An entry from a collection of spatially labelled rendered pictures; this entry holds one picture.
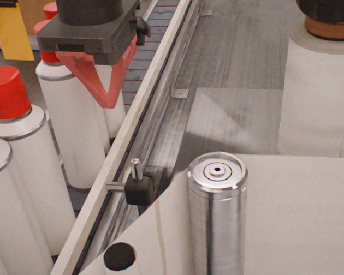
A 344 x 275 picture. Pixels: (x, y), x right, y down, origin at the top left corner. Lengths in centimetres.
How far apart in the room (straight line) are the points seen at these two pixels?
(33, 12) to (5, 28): 62
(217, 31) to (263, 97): 38
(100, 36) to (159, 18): 64
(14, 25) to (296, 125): 29
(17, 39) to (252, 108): 37
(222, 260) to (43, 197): 19
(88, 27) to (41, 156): 12
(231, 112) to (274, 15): 51
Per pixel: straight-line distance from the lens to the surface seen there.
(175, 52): 85
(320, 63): 43
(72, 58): 42
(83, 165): 52
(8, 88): 37
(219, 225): 28
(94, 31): 38
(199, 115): 66
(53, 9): 50
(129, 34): 41
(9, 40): 45
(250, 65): 89
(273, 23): 108
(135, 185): 49
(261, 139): 61
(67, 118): 48
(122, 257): 23
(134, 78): 77
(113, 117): 60
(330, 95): 45
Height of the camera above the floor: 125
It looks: 37 degrees down
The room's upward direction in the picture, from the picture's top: 5 degrees counter-clockwise
